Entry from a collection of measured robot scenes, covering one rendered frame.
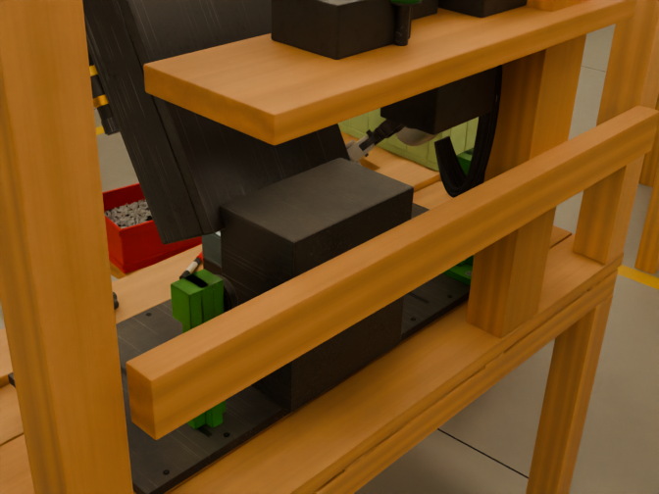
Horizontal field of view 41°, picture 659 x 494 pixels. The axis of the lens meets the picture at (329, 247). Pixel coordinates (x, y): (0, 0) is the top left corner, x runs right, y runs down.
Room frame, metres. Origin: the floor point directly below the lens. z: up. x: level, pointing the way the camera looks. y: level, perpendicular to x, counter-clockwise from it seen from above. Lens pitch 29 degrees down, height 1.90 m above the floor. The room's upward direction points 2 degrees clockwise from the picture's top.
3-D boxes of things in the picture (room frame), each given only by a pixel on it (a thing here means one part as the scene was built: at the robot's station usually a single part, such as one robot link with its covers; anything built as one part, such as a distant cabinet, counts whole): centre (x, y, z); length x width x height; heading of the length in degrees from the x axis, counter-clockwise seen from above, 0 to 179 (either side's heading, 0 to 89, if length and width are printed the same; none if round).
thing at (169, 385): (1.29, -0.22, 1.23); 1.30 x 0.05 x 0.09; 138
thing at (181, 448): (1.54, 0.05, 0.89); 1.10 x 0.42 x 0.02; 138
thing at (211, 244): (1.58, 0.23, 0.97); 0.10 x 0.02 x 0.14; 48
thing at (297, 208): (1.36, 0.02, 1.07); 0.30 x 0.18 x 0.34; 138
